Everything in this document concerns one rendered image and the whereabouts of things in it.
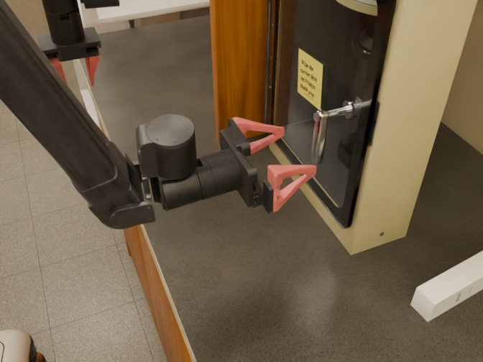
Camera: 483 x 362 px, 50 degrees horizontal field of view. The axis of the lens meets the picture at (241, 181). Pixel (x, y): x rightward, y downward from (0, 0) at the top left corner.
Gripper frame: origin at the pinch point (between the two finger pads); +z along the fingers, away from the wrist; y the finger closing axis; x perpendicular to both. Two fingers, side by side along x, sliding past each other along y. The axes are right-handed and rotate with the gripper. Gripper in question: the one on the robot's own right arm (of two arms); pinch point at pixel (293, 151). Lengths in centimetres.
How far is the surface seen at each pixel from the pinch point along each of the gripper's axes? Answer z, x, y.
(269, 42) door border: 8.4, -3.1, 26.0
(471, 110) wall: 52, 18, 17
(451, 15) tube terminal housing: 17.6, -18.4, -5.0
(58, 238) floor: -46, 114, 115
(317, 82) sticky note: 8.5, -4.0, 9.0
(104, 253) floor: -30, 114, 100
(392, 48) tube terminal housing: 10.1, -15.6, -4.7
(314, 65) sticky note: 8.5, -6.4, 10.4
